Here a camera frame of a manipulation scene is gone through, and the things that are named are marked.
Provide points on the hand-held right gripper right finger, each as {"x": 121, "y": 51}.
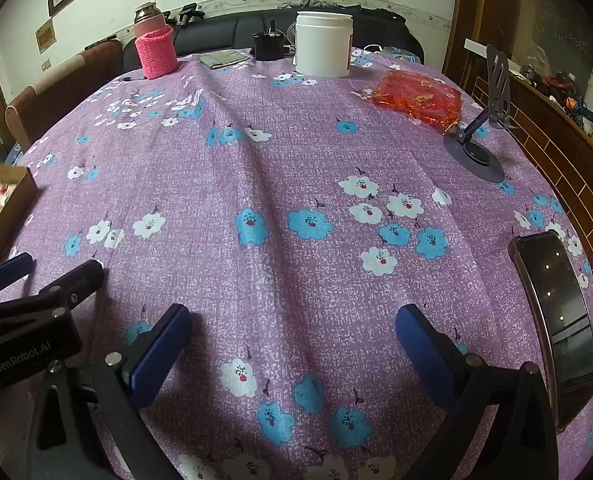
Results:
{"x": 424, "y": 355}

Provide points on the pink sleeved thermos bottle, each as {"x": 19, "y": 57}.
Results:
{"x": 156, "y": 50}

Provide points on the brown upholstered chair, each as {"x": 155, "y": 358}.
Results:
{"x": 51, "y": 100}

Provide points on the cardboard box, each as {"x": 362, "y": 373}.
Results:
{"x": 11, "y": 175}

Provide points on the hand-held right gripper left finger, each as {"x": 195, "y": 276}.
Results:
{"x": 159, "y": 355}

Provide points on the black leather sofa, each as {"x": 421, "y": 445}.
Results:
{"x": 216, "y": 30}

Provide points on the white plastic jar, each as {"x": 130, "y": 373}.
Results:
{"x": 324, "y": 45}

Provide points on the grey phone stand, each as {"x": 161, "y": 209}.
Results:
{"x": 476, "y": 157}

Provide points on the red mesh pouch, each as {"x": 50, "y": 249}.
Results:
{"x": 416, "y": 97}

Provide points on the purple floral tablecloth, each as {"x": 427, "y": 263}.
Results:
{"x": 276, "y": 160}

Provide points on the black smartphone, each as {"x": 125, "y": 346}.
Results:
{"x": 561, "y": 320}

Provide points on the wooden glass cabinet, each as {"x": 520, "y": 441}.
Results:
{"x": 566, "y": 160}

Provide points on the green booklet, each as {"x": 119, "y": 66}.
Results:
{"x": 221, "y": 59}

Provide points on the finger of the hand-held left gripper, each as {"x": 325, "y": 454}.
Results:
{"x": 11, "y": 269}
{"x": 79, "y": 280}

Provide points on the small black cup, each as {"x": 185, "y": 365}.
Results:
{"x": 269, "y": 47}

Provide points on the small wall plaque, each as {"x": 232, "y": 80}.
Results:
{"x": 45, "y": 35}

